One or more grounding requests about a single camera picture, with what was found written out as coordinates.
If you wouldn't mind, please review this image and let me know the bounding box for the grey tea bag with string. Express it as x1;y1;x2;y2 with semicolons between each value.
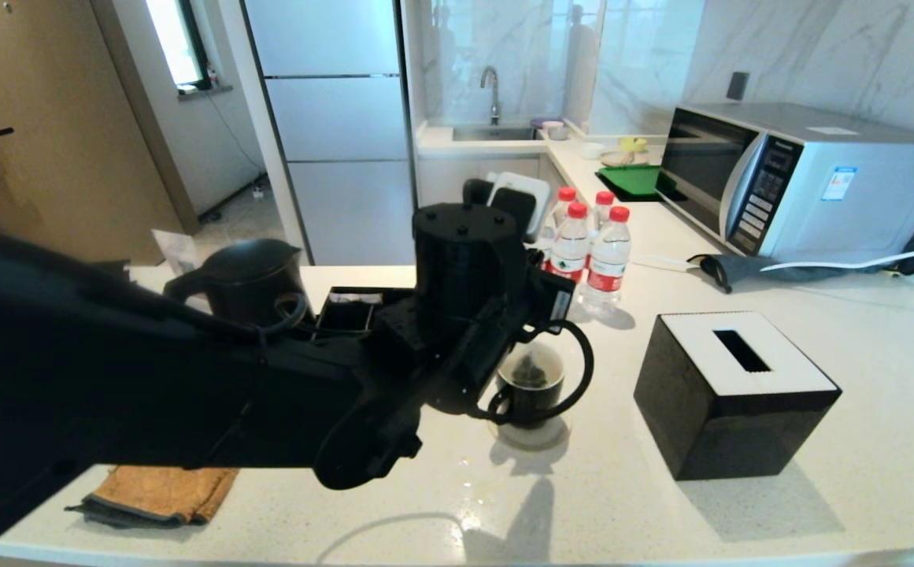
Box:
513;354;552;388

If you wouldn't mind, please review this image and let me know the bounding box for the black electric kettle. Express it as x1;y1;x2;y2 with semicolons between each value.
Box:
164;239;309;328

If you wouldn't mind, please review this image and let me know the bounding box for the black mug white inside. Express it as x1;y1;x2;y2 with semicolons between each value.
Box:
488;343;567;430

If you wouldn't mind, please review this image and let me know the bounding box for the round clear coaster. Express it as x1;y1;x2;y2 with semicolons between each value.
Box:
488;413;572;451

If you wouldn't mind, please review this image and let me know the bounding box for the white kitchen cabinet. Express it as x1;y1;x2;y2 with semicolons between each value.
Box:
417;152;572;267

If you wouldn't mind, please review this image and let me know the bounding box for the black compartment box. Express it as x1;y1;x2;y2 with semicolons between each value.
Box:
313;286;418;339

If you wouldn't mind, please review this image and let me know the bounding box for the steel sink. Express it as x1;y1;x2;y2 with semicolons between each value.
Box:
451;124;540;143

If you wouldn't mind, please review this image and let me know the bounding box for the dark grey cloth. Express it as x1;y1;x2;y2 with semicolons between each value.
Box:
689;246;914;295

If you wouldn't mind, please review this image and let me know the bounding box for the chrome faucet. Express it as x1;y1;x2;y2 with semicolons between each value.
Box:
479;65;502;125

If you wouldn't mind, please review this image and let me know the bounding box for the black tissue box white lid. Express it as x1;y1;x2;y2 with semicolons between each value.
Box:
633;310;843;481

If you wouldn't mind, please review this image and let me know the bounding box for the silver refrigerator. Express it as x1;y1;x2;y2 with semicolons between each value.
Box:
240;0;424;267

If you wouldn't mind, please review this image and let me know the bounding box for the silver microwave oven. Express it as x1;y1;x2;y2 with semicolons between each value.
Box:
656;102;914;265

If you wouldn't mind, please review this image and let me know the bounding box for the clear sign card stand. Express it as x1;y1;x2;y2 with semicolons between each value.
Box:
151;228;202;272

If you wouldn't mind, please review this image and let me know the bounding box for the orange-brown folded cloth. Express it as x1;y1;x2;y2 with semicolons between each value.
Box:
67;466;239;527

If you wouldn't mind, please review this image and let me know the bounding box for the window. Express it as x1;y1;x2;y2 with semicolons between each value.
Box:
144;0;213;90

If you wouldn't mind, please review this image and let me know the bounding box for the brown wooden door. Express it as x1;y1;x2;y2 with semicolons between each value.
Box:
0;0;190;267

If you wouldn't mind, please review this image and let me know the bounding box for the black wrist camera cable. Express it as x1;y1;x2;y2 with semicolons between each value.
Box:
468;319;595;424

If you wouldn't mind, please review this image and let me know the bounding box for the white power cable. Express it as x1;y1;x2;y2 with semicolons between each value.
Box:
634;249;914;276

